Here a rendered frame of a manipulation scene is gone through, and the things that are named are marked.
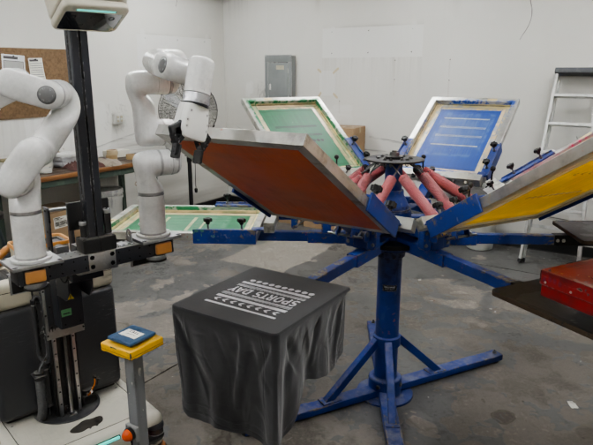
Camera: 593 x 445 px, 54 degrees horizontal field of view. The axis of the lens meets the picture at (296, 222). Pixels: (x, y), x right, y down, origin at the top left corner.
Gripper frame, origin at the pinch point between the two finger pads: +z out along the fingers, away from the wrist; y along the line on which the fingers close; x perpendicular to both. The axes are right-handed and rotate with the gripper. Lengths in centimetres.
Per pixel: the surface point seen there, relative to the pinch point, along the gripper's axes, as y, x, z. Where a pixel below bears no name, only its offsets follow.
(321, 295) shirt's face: -61, 17, 38
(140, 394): -7, -10, 72
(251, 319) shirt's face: -32, 9, 47
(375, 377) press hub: -176, -3, 90
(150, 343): -3, -6, 55
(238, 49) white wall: -440, -357, -187
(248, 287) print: -53, -10, 40
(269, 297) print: -50, 3, 41
